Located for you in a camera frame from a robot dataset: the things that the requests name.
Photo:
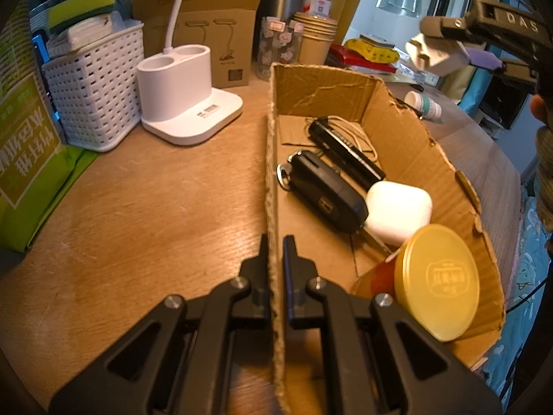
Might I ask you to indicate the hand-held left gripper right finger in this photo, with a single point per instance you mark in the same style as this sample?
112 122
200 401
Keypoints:
288 276

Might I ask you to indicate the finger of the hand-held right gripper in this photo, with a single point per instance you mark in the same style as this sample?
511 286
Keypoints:
490 58
514 21

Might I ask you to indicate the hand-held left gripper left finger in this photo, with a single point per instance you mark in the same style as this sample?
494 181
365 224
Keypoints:
263 268

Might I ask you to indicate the cardboard box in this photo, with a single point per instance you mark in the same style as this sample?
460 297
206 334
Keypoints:
311 233

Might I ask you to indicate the white power adapter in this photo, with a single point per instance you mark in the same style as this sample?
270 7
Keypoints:
436 56

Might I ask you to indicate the black car key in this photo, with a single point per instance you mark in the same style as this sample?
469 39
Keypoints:
328 194

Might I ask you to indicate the white earbuds case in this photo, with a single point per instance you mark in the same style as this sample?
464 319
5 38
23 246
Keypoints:
397 209

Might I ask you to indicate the orange can with yellow lid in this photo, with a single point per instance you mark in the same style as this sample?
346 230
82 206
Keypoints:
440 281

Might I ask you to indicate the person's right hand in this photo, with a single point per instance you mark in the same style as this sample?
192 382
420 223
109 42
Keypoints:
545 151

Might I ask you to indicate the black television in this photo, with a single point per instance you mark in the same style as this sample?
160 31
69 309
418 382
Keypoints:
503 103

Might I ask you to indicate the white pill bottle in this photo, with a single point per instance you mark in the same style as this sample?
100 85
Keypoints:
422 104

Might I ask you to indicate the yellow packet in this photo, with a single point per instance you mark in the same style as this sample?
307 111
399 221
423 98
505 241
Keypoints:
378 55

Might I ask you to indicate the small grey box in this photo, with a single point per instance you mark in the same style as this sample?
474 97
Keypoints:
376 39

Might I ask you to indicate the stack of paper cups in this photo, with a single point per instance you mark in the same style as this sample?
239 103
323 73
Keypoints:
313 45

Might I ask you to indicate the white desk lamp base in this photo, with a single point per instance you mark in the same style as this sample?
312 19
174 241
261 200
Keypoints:
173 82

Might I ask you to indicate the flower print glass jar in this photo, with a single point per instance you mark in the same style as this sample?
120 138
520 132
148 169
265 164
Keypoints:
276 47

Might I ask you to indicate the stainless steel tumbler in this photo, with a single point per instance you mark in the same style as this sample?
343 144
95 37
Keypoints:
278 2

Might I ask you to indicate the brown cardboard lamp packaging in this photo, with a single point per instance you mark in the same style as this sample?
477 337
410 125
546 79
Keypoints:
229 43

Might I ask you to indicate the white woven plastic basket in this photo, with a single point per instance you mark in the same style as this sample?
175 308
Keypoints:
99 86

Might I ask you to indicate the green tissue package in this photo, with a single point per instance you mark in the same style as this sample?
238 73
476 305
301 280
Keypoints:
23 155

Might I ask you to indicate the white tissue pack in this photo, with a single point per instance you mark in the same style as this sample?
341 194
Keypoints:
82 32

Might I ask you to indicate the blue flat device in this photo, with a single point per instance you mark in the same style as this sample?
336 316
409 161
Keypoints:
39 60

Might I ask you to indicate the yellow green sponge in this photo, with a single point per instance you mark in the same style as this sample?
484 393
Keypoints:
82 6

